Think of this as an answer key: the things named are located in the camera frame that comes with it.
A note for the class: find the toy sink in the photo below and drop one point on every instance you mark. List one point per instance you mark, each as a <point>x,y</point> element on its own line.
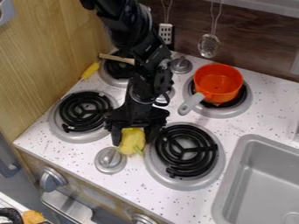
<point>261,183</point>

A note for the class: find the toy stove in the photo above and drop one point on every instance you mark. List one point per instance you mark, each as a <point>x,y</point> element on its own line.
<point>183,157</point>

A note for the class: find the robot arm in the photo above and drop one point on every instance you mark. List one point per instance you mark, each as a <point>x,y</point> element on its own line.
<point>128,26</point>

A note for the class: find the wooden board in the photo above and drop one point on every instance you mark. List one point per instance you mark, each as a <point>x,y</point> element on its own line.
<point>42,64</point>

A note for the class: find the wooden tool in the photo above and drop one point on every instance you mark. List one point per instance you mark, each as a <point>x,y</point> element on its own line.
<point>115,58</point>

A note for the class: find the yellow toy with green stem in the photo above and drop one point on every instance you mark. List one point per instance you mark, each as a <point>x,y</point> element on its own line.
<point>132,141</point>

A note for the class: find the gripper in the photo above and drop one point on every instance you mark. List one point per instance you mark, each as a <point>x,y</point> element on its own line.
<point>136,116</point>

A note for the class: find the white spatula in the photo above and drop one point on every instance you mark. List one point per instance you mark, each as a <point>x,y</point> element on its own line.
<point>166,32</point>

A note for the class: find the long yellow toy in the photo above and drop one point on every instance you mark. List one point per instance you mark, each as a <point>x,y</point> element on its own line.
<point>90,70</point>

